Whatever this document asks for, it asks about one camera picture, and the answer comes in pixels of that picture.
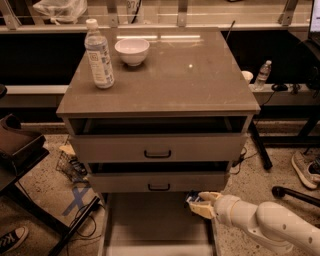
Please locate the black chair base leg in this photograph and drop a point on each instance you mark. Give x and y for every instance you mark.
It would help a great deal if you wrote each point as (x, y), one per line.
(281, 192)

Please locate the drawer with black handle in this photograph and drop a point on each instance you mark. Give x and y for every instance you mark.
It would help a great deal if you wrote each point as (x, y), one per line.
(152, 148)
(158, 182)

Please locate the open bottom drawer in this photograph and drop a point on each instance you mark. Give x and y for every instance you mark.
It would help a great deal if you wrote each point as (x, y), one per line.
(154, 224)

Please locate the blue rxbar blueberry wrapper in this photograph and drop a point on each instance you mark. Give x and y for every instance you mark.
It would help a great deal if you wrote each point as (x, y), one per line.
(193, 198)

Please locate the grey drawer cabinet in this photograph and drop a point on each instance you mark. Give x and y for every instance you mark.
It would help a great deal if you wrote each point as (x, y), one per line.
(189, 84)

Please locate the black table leg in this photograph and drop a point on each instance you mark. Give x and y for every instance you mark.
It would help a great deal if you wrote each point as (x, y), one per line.
(267, 164)

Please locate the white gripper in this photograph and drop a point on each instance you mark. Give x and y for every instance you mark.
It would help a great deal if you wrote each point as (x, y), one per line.
(226, 207)

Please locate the white ceramic bowl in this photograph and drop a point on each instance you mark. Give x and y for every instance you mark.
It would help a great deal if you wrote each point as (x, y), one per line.
(132, 51)

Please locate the wire basket on floor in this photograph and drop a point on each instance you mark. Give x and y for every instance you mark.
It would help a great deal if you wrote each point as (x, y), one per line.
(71, 168)

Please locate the clear plastic water bottle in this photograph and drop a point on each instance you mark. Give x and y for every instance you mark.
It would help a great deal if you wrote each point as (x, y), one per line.
(97, 49)

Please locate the black converse sneaker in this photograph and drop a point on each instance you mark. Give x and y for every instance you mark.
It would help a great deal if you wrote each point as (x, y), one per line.
(13, 239)

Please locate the grey sneaker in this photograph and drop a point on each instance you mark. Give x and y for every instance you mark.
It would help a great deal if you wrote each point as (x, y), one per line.
(308, 170)

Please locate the plastic bag on shelf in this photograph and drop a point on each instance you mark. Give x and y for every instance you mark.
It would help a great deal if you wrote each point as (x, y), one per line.
(61, 11)

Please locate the white paper cup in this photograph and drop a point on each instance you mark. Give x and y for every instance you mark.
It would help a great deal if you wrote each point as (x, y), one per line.
(248, 76)

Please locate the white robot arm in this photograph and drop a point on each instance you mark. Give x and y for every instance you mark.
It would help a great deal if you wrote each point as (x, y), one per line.
(269, 224)

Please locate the middle drawer with black handle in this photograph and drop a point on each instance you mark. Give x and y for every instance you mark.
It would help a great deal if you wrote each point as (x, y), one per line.
(158, 182)

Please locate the black office chair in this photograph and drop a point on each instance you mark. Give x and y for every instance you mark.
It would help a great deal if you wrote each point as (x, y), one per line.
(21, 151)

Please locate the top drawer with black handle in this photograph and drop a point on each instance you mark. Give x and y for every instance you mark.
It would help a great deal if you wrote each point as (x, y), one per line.
(152, 148)

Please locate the small background water bottle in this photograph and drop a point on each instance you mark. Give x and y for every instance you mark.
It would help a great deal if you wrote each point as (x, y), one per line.
(262, 76)

